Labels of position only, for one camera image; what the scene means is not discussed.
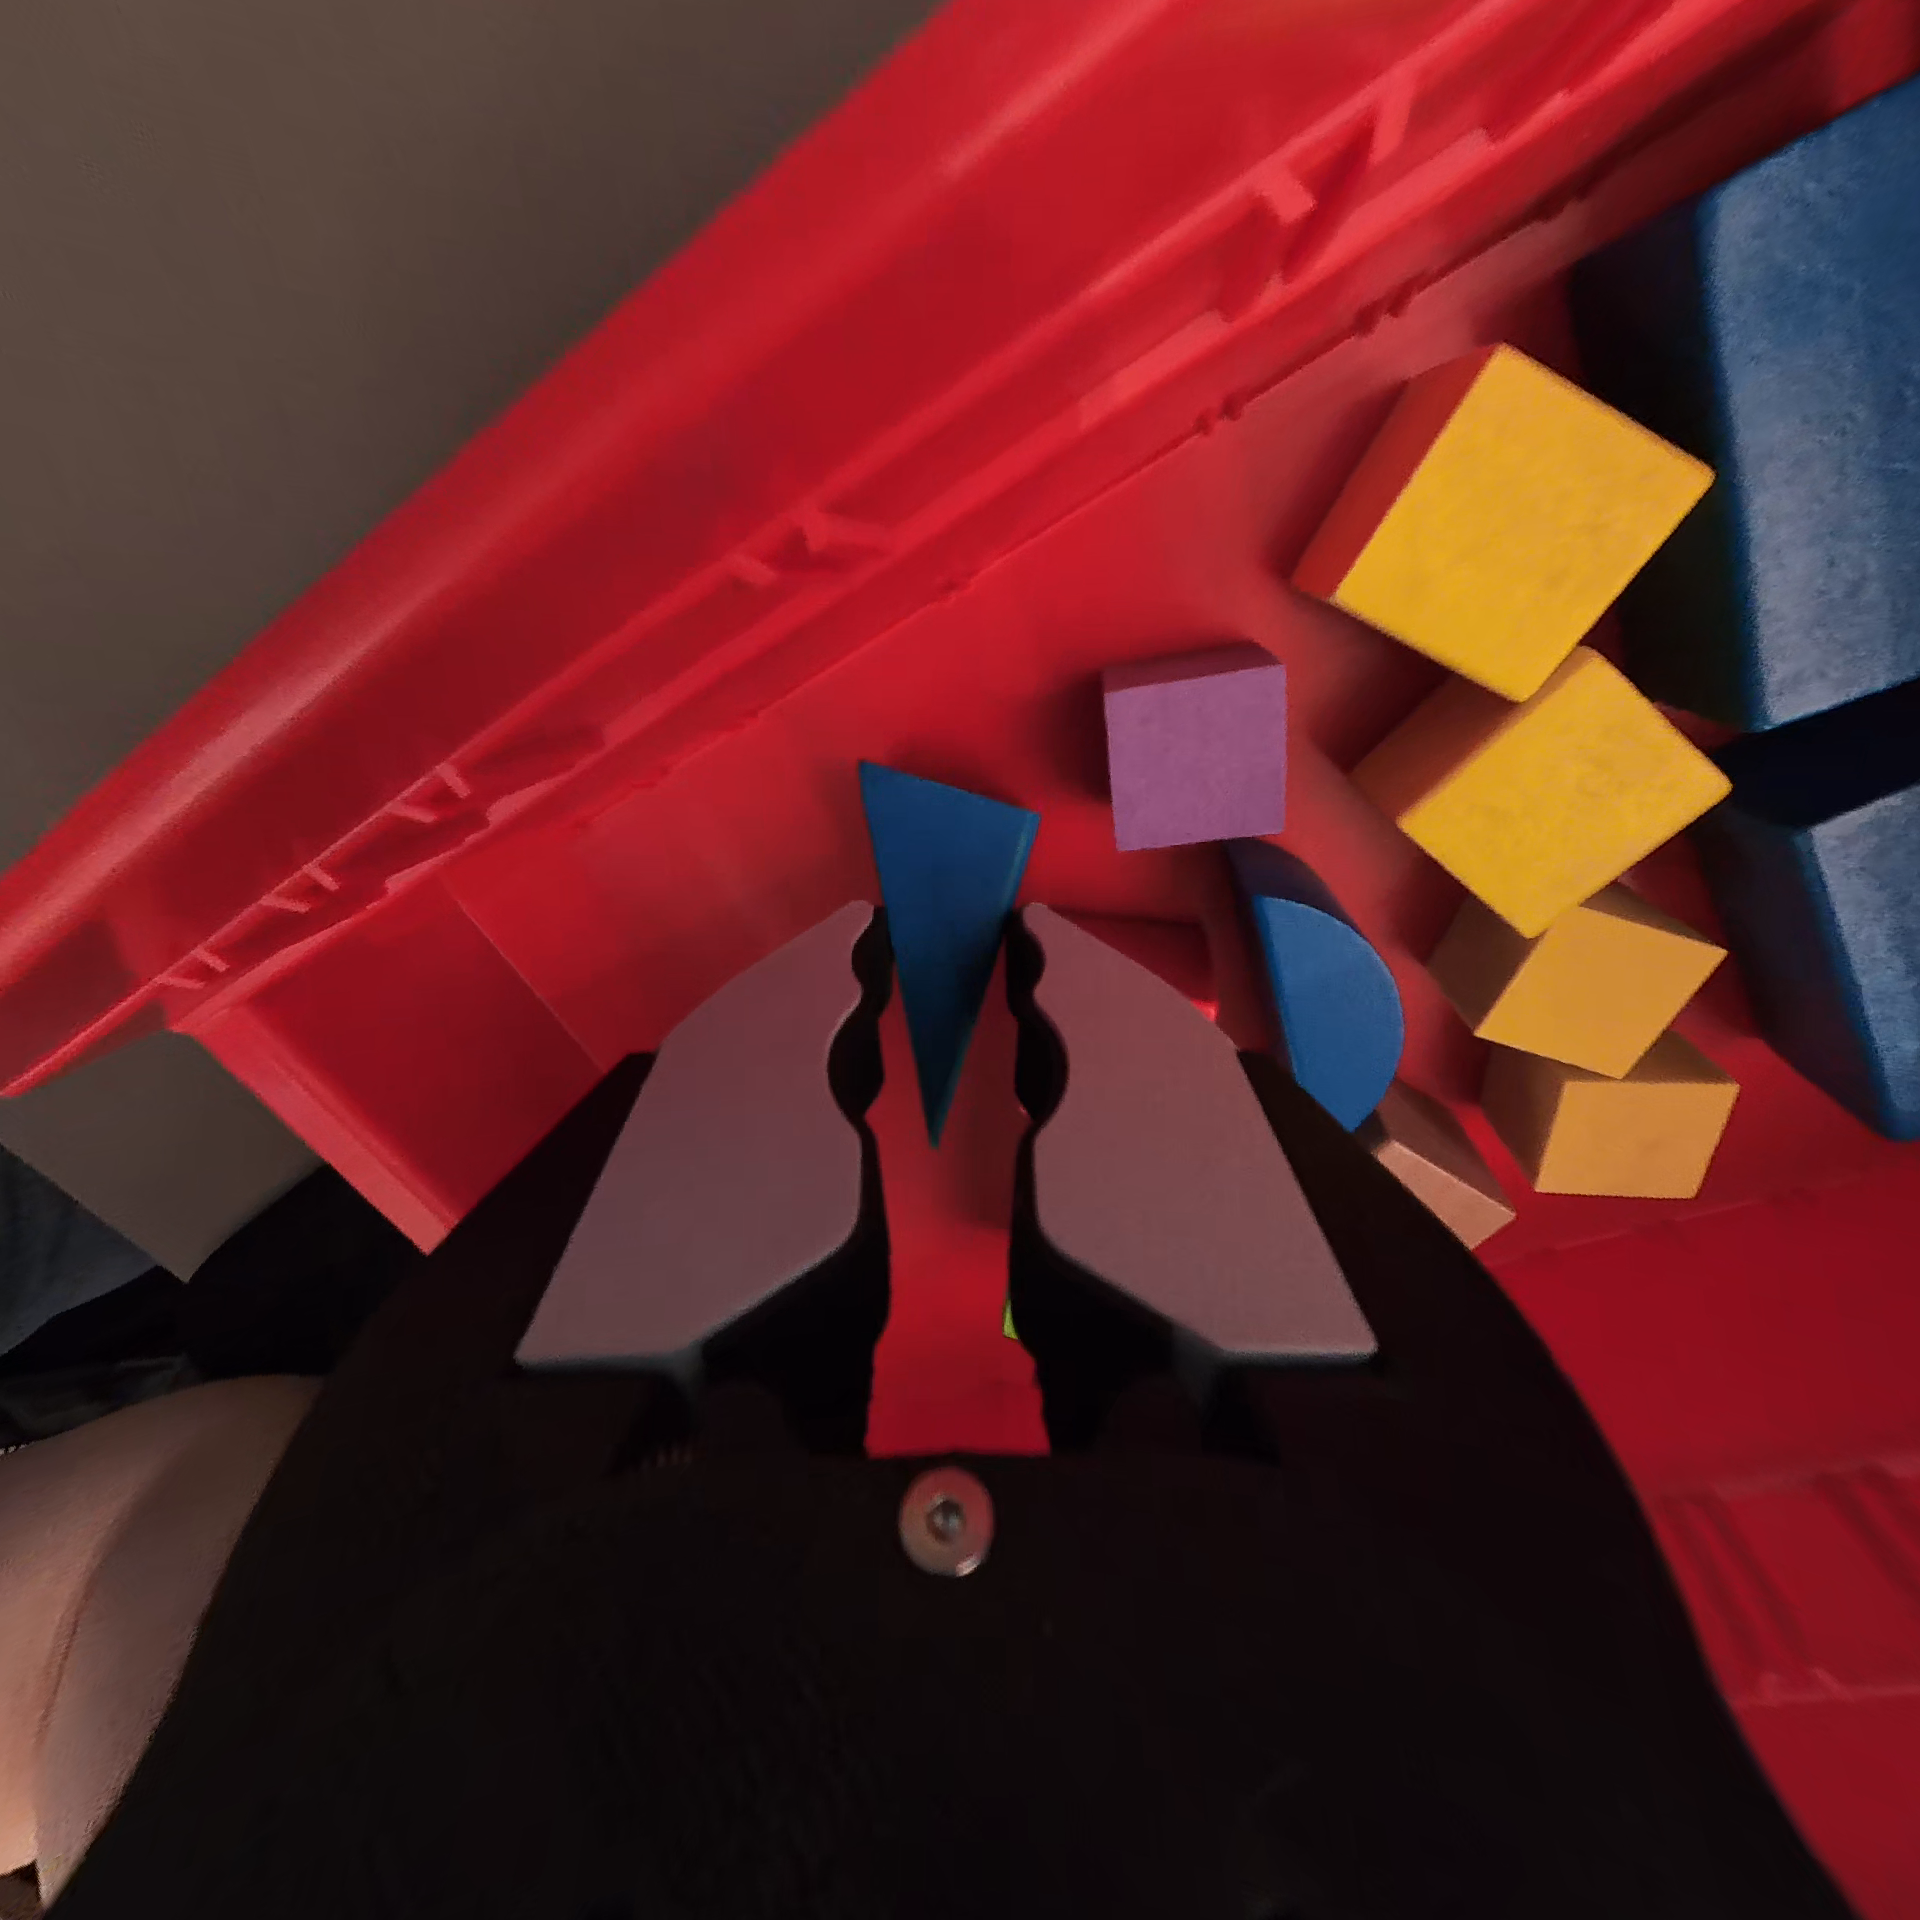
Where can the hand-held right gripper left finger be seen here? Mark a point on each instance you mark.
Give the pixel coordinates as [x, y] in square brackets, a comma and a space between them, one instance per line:
[720, 1186]

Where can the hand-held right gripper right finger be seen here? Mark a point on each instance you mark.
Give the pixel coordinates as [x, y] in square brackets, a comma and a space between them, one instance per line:
[1187, 1186]

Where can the blue half-cylinder block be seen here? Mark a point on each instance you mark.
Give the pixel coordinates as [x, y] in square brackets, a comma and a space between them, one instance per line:
[1328, 1005]

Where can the natural wooden block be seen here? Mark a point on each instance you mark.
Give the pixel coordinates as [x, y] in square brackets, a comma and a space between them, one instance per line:
[1441, 1178]

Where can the small blue wooden block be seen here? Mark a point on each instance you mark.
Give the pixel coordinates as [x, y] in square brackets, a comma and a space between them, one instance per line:
[945, 900]

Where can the purple wooden block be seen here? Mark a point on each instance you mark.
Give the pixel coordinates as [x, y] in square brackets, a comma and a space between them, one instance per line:
[1201, 748]

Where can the yellow wooden block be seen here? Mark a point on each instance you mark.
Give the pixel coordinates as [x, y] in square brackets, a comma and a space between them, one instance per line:
[1559, 796]
[1620, 1123]
[1517, 523]

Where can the yellow cube block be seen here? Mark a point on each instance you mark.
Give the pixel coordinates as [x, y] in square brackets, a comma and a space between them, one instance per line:
[1592, 983]

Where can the red plastic bin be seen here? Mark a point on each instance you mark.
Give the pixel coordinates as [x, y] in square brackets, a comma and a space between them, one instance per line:
[748, 599]

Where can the blue rectangular block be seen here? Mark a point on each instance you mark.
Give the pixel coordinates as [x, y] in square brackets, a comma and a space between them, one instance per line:
[1800, 420]

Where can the black textured armrest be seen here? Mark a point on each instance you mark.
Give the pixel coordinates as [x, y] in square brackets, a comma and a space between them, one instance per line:
[302, 1290]

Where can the person's dark clothing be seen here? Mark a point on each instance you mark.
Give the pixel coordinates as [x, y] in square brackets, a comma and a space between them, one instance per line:
[60, 1245]

